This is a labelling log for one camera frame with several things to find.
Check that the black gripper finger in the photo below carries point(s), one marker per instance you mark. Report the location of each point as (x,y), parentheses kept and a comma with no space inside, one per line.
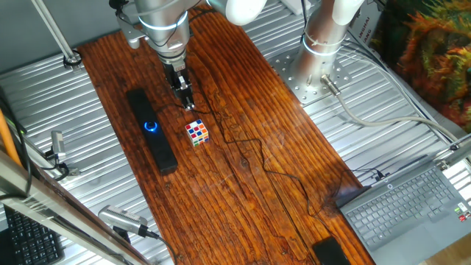
(179,97)
(188,97)

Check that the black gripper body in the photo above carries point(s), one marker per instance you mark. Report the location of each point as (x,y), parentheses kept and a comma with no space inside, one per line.
(172,75)

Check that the black soundbar speaker with knob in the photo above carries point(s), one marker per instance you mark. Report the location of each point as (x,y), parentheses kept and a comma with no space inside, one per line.
(162,154)

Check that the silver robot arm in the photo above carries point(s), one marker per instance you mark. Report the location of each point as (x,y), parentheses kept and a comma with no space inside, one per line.
(165,22)

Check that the rubik's cube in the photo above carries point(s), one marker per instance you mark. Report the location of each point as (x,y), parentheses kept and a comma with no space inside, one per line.
(197,133)

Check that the brown wood grain board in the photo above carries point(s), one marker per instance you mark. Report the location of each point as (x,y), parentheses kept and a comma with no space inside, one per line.
(239,202)

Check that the aluminium stand pole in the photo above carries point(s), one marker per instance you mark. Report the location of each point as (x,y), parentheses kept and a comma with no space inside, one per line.
(460,149)
(55,33)

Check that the metal clamp tool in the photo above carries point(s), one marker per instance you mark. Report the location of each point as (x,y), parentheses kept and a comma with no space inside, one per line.
(57,141)

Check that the small white box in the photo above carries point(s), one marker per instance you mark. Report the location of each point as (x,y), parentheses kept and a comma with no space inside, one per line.
(292,5)

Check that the orange pole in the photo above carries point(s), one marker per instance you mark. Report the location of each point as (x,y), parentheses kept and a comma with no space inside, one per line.
(7,140)

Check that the white lettered box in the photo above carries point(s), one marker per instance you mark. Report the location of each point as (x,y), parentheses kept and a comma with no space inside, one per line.
(364,25)

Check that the black keyboard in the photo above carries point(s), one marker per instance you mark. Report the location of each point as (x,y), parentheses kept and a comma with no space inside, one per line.
(33,243)

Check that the black smartphone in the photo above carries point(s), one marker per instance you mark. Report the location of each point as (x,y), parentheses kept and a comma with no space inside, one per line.
(329,254)

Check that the grey laptop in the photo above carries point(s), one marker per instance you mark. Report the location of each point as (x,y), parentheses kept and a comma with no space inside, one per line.
(404,221)

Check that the colourful furry cloth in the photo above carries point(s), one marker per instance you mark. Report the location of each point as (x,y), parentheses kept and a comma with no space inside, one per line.
(434,55)

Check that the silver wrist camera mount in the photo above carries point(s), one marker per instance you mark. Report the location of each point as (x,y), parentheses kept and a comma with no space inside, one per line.
(134,38)

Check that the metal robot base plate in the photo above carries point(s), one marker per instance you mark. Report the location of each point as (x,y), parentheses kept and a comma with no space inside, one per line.
(285,70)

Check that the silver grilled camera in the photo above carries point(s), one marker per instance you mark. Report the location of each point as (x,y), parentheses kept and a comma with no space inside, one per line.
(121,219)

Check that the aluminium frame beam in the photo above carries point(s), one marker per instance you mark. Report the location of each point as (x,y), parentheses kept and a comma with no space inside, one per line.
(55,217)

